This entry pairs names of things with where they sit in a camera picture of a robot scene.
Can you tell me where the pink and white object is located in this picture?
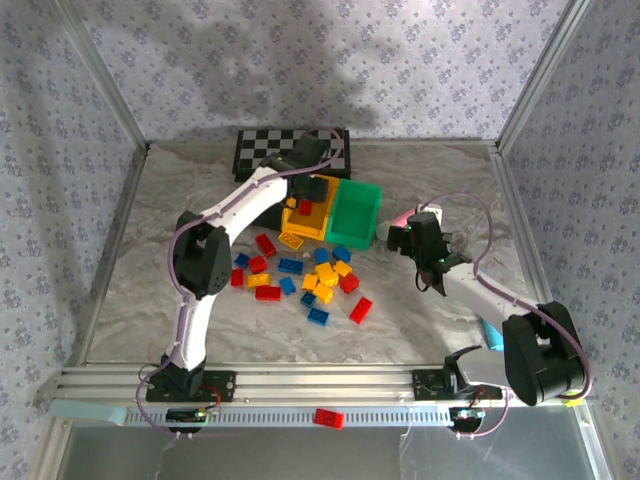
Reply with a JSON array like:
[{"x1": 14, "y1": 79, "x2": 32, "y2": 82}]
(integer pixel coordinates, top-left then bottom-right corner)
[{"x1": 393, "y1": 201, "x2": 445, "y2": 227}]

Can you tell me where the yellow plastic bin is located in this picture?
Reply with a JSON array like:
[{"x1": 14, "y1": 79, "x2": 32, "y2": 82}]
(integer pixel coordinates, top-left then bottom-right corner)
[{"x1": 278, "y1": 173, "x2": 342, "y2": 242}]

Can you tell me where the black and white chessboard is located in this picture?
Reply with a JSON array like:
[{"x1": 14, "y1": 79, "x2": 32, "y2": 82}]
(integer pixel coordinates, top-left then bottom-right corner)
[{"x1": 231, "y1": 128, "x2": 352, "y2": 182}]

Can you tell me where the green plastic bin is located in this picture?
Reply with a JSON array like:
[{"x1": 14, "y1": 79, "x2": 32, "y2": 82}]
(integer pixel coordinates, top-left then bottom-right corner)
[{"x1": 325, "y1": 179, "x2": 384, "y2": 251}]

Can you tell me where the cyan block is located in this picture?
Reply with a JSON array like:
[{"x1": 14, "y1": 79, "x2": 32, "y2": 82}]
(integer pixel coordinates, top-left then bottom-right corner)
[{"x1": 480, "y1": 320, "x2": 506, "y2": 353}]

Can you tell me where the small circuit board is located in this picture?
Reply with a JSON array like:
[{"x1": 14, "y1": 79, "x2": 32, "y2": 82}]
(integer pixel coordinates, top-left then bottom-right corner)
[
  {"x1": 166, "y1": 407, "x2": 210, "y2": 427},
  {"x1": 448, "y1": 406, "x2": 485, "y2": 432}
]

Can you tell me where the light blue flat piece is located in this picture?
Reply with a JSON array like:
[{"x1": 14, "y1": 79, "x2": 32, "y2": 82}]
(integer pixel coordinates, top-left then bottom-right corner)
[{"x1": 47, "y1": 398, "x2": 127, "y2": 427}]

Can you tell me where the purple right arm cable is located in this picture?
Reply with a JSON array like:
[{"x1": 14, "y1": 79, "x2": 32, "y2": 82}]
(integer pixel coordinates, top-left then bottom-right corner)
[{"x1": 415, "y1": 193, "x2": 595, "y2": 442}]

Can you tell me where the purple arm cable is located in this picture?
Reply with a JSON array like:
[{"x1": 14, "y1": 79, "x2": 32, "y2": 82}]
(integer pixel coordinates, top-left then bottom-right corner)
[
  {"x1": 134, "y1": 127, "x2": 352, "y2": 442},
  {"x1": 415, "y1": 193, "x2": 595, "y2": 442}
]

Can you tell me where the aluminium side rail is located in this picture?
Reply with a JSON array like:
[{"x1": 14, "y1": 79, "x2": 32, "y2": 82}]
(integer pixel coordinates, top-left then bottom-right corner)
[
  {"x1": 77, "y1": 144, "x2": 152, "y2": 366},
  {"x1": 490, "y1": 144, "x2": 554, "y2": 314}
]

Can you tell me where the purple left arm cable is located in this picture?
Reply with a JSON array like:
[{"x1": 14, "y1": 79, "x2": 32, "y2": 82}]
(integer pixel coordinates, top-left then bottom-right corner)
[{"x1": 134, "y1": 127, "x2": 352, "y2": 442}]

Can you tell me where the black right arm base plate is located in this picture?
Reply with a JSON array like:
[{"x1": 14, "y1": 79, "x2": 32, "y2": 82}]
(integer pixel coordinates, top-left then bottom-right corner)
[{"x1": 411, "y1": 368, "x2": 505, "y2": 403}]

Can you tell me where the aluminium frame rail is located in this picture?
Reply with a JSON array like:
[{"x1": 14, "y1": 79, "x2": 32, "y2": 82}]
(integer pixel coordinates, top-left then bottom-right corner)
[{"x1": 57, "y1": 363, "x2": 589, "y2": 404}]

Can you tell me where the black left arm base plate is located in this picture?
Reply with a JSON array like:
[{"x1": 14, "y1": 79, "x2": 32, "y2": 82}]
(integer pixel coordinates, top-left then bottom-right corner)
[{"x1": 145, "y1": 368, "x2": 237, "y2": 403}]

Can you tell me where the aluminium frame post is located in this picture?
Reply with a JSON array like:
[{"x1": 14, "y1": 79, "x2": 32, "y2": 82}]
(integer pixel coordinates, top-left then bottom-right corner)
[
  {"x1": 495, "y1": 0, "x2": 595, "y2": 155},
  {"x1": 49, "y1": 0, "x2": 152, "y2": 155}
]

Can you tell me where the grey slotted cable duct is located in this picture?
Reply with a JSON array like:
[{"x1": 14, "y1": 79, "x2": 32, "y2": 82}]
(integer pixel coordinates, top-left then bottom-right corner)
[{"x1": 122, "y1": 405, "x2": 459, "y2": 430}]

